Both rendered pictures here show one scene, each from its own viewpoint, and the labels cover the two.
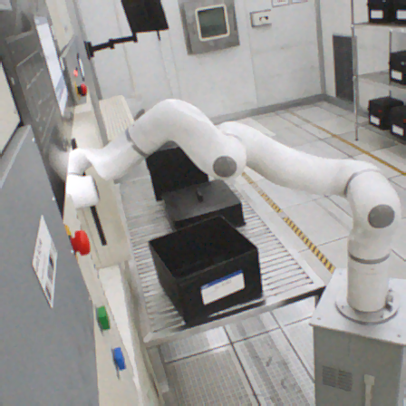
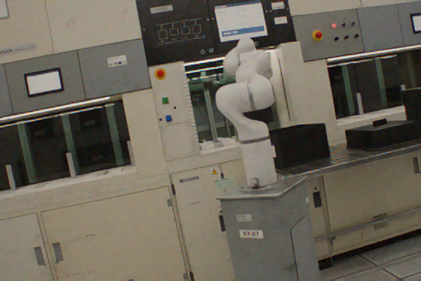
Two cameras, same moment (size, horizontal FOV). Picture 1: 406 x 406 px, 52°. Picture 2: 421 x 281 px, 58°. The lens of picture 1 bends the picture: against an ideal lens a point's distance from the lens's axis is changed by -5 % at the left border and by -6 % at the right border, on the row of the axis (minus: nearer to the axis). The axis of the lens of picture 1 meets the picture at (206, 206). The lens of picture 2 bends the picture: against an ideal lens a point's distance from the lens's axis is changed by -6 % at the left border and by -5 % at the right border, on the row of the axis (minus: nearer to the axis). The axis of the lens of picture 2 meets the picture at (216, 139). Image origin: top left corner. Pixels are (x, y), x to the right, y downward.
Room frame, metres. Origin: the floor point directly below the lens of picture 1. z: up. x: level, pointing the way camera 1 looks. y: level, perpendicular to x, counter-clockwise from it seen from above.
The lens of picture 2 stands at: (0.81, -2.02, 1.09)
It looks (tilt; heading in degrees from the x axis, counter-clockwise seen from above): 4 degrees down; 90
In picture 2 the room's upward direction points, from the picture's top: 11 degrees counter-clockwise
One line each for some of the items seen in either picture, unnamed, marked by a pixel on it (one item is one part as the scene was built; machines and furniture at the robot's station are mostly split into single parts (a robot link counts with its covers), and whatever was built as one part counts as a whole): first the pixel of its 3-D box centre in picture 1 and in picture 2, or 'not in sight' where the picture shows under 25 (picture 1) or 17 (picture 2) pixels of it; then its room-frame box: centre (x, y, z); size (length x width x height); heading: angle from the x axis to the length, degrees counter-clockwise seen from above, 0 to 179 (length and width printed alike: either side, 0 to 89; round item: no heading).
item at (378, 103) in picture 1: (385, 112); not in sight; (3.95, -1.92, 0.31); 0.30 x 0.28 x 0.26; 8
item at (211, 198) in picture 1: (200, 205); (381, 131); (1.67, 0.02, 0.83); 0.29 x 0.29 x 0.13; 11
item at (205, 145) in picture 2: not in sight; (215, 143); (0.79, 0.55, 0.89); 0.22 x 0.21 x 0.04; 100
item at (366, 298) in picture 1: (367, 277); (258, 164); (0.96, -0.42, 0.85); 0.19 x 0.19 x 0.18
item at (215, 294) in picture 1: (204, 266); (292, 144); (1.18, 0.04, 0.85); 0.28 x 0.28 x 0.17; 20
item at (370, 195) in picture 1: (372, 220); (241, 113); (0.92, -0.42, 1.07); 0.19 x 0.12 x 0.24; 169
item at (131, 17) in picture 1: (121, 23); not in sight; (2.94, 0.31, 1.57); 0.53 x 0.40 x 0.36; 100
